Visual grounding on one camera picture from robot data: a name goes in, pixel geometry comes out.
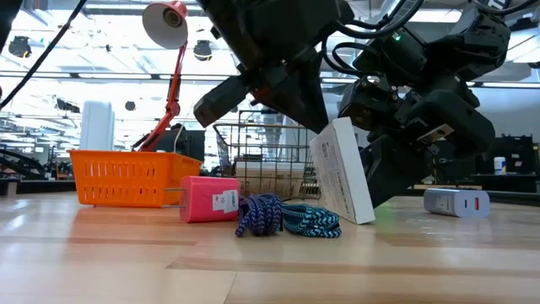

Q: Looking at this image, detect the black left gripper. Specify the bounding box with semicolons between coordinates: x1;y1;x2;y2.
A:
193;44;330;134

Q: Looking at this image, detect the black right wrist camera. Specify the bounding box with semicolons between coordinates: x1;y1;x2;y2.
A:
352;27;428;85

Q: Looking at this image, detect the wire basket with gold rim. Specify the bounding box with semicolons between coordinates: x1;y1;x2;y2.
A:
213;122;321;200

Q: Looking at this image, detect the black ceiling dome camera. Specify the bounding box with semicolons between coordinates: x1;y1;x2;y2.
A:
192;40;213;62

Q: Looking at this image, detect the teal braided cable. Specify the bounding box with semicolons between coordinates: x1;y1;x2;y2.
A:
280;203;343;239

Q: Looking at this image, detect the black cabinet row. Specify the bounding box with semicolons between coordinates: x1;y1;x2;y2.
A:
480;134;540;193

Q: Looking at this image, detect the orange plastic basket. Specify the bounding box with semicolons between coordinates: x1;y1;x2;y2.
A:
68;149;203;209

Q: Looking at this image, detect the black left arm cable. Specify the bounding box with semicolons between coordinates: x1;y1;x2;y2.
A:
0;0;88;111

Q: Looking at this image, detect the black monitor panel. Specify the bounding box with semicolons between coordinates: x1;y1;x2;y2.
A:
155;126;207;164

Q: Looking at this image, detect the white pillar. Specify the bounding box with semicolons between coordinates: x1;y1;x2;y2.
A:
79;100;116;152

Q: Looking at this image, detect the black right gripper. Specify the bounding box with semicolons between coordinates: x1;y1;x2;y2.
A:
339;75;497;208

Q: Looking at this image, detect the white box with printed text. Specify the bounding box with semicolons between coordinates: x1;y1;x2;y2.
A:
310;117;376;225

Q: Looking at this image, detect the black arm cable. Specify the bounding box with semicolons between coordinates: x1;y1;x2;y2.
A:
322;0;425;79
0;0;88;111

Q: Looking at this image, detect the grey power bank charger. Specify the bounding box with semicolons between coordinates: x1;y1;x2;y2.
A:
423;187;491;219

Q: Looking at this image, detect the red desk lamp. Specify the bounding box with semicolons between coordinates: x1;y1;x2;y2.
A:
131;0;190;153

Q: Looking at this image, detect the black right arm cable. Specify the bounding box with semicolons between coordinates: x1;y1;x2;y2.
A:
322;0;425;79

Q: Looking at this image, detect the pink wall charger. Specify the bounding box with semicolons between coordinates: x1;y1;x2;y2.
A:
163;176;241;224

